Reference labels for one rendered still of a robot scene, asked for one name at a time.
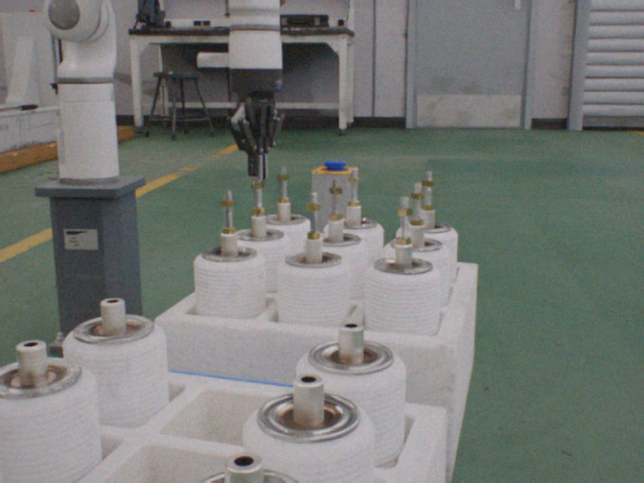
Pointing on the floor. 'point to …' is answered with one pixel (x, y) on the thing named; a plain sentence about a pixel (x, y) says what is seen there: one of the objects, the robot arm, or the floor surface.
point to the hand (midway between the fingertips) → (257, 167)
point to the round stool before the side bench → (175, 102)
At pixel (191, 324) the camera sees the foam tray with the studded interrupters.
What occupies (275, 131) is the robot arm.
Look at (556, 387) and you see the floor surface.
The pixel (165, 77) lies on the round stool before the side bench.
